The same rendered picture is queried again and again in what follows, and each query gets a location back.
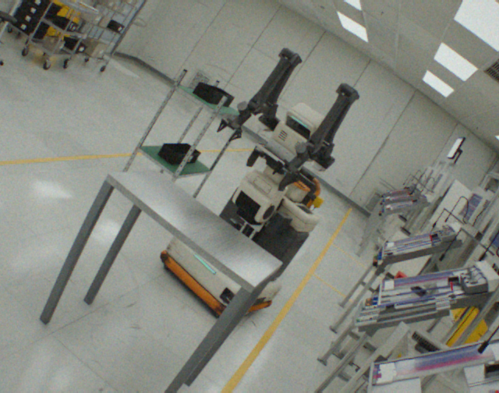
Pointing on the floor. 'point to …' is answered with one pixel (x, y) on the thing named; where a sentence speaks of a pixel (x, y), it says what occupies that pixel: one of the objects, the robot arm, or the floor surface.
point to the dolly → (27, 15)
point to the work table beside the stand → (194, 212)
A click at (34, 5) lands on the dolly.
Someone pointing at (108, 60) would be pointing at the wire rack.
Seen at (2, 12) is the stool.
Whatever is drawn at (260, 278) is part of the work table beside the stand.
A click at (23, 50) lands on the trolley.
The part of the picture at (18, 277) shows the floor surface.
